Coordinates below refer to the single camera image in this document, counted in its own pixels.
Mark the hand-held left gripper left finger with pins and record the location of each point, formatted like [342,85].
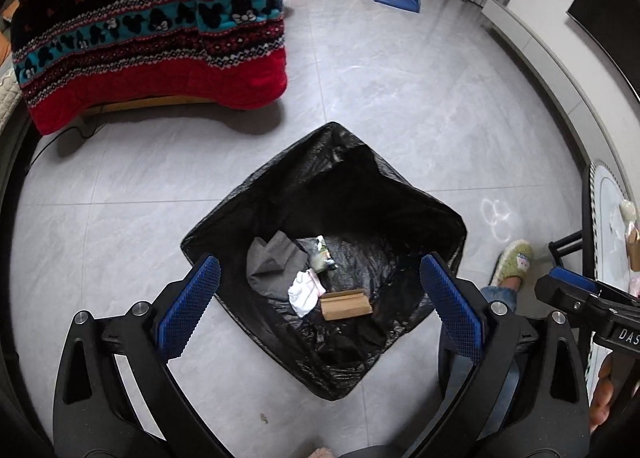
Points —
[187,308]

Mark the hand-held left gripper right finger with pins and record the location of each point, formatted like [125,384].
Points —
[450,303]

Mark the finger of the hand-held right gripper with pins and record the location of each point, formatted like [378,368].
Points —
[555,293]
[572,276]

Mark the black trash bag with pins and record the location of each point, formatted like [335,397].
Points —
[350,198]

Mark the person's right hand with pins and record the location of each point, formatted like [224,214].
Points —
[601,393]

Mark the green fuzzy slipper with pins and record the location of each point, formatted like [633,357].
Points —
[512,263]

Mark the round white printed table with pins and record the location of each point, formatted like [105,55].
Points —
[607,218]

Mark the clear plastic bag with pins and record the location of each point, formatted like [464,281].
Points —
[627,212]

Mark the grey folded cloth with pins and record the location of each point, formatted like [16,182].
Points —
[272,258]

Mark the small brown cardboard box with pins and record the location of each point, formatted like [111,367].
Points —
[345,307]

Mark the white crumpled tissue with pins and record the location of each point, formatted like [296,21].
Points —
[305,293]

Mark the green snack wrapper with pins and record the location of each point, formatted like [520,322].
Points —
[322,254]

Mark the white grey TV cabinet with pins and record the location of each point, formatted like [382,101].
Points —
[545,68]

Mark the black TV screen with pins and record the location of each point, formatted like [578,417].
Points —
[610,18]

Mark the red black printed blanket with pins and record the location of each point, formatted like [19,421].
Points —
[150,38]

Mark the beige quilted mattress pad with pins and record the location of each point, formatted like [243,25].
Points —
[10,93]

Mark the wooden bed frame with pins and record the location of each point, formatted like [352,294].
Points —
[150,104]

